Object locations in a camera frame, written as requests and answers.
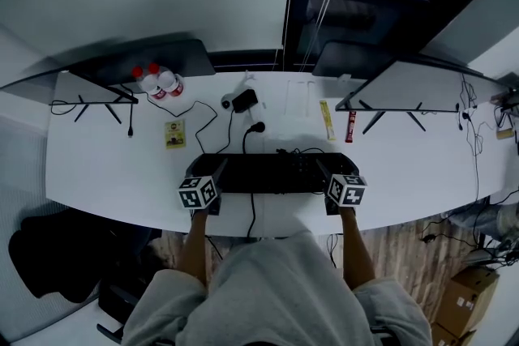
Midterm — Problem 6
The person's left forearm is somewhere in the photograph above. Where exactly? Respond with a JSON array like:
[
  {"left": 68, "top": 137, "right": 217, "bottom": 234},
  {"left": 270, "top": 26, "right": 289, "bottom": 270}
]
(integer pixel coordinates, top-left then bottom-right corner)
[{"left": 178, "top": 210, "right": 212, "bottom": 289}]

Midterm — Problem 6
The black jacket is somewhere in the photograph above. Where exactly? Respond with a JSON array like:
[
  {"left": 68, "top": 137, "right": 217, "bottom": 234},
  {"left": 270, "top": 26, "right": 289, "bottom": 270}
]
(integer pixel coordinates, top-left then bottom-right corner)
[{"left": 7, "top": 209, "right": 119, "bottom": 305}]

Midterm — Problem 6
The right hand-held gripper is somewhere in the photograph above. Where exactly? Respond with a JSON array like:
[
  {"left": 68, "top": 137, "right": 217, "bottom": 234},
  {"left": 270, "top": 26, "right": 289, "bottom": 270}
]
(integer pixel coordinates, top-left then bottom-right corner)
[{"left": 315, "top": 155, "right": 368, "bottom": 216}]

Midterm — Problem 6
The thin black cable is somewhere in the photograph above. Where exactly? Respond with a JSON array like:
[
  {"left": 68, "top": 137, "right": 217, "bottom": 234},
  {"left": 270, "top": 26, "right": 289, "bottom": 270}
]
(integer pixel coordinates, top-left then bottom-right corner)
[{"left": 144, "top": 92, "right": 219, "bottom": 156}]

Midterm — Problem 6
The white blind cord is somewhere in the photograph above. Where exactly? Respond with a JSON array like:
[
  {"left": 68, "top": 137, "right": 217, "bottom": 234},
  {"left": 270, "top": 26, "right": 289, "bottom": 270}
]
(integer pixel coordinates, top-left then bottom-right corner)
[{"left": 301, "top": 0, "right": 350, "bottom": 72}]

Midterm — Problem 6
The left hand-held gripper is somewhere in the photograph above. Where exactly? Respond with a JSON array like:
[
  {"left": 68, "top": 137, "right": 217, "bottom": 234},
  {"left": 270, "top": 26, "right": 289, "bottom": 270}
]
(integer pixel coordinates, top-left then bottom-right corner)
[{"left": 177, "top": 156, "right": 229, "bottom": 216}]

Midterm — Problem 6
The yellow card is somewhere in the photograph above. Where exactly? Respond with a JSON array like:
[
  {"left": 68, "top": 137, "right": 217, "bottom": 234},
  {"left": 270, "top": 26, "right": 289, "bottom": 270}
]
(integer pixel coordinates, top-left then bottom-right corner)
[{"left": 163, "top": 118, "right": 188, "bottom": 151}]

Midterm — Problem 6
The black monitor cable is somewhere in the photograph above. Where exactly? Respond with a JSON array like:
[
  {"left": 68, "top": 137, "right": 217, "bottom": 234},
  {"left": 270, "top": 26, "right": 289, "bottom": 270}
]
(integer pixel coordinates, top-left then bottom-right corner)
[{"left": 49, "top": 98, "right": 135, "bottom": 139}]

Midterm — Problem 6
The black plug with cable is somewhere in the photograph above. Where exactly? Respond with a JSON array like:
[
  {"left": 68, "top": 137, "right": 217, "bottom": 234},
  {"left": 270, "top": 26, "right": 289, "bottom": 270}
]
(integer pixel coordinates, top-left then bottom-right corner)
[{"left": 242, "top": 121, "right": 267, "bottom": 156}]

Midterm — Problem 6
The wide black computer monitor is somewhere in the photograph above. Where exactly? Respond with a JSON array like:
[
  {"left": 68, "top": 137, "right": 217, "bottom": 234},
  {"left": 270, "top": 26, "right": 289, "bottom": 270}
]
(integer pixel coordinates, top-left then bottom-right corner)
[{"left": 334, "top": 54, "right": 514, "bottom": 135}]

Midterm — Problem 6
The red stick packet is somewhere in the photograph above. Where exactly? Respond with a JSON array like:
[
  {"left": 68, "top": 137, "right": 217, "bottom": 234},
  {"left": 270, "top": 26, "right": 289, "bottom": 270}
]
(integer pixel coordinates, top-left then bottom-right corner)
[{"left": 344, "top": 110, "right": 360, "bottom": 144}]

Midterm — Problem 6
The white flat box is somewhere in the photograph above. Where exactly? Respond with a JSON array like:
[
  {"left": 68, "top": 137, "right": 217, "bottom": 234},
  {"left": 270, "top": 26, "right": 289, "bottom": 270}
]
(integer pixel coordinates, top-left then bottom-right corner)
[{"left": 285, "top": 79, "right": 314, "bottom": 119}]

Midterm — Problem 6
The black keyboard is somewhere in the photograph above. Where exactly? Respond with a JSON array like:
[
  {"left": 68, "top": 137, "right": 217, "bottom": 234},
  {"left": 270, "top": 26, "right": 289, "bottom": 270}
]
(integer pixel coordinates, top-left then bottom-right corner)
[{"left": 190, "top": 152, "right": 358, "bottom": 195}]

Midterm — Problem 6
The brown cardboard box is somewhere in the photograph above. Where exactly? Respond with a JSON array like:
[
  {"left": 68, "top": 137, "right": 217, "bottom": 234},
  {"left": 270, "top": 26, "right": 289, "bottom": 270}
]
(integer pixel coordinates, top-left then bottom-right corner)
[
  {"left": 435, "top": 266, "right": 500, "bottom": 340},
  {"left": 429, "top": 321, "right": 478, "bottom": 346}
]

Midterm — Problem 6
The yellow stick packet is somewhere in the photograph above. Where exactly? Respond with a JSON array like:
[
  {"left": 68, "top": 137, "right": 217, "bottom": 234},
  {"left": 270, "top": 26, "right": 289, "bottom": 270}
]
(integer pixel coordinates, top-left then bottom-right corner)
[{"left": 318, "top": 99, "right": 338, "bottom": 142}]

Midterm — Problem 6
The red-capped water bottle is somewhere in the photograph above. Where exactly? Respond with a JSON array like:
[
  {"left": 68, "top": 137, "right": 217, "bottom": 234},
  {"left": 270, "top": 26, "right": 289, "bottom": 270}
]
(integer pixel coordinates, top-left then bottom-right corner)
[
  {"left": 131, "top": 66, "right": 169, "bottom": 102},
  {"left": 147, "top": 62, "right": 186, "bottom": 99}
]

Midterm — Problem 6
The person's grey shirt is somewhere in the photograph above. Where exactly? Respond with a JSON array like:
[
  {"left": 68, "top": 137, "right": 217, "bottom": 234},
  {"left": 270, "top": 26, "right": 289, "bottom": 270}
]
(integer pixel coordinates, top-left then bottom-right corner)
[{"left": 121, "top": 229, "right": 433, "bottom": 346}]

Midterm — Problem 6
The person's right forearm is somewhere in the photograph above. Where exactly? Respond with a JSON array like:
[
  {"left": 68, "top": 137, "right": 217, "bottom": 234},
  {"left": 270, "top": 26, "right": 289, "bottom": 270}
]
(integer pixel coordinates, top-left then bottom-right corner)
[{"left": 338, "top": 206, "right": 376, "bottom": 291}]

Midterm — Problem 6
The long black desk cable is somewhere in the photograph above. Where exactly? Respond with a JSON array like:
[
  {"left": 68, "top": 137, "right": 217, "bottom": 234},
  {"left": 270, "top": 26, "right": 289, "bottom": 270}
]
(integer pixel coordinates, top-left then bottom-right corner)
[{"left": 459, "top": 72, "right": 487, "bottom": 224}]

